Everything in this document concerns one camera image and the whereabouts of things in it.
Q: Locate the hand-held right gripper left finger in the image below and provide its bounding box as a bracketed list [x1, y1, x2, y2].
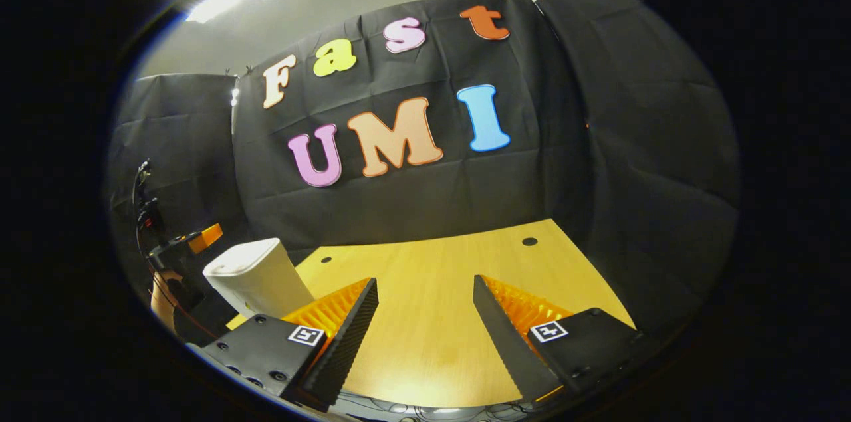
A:
[186, 277, 380, 412]

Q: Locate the wooden desktop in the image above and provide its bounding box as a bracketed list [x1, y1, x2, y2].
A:
[226, 218, 636, 409]

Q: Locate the black backdrop cloth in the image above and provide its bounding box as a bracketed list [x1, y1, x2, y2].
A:
[106, 0, 742, 343]

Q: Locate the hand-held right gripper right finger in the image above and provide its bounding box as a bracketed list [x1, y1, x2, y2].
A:
[472, 274, 659, 404]

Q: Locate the white desktop garbage bin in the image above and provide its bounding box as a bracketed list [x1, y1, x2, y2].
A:
[203, 238, 314, 318]

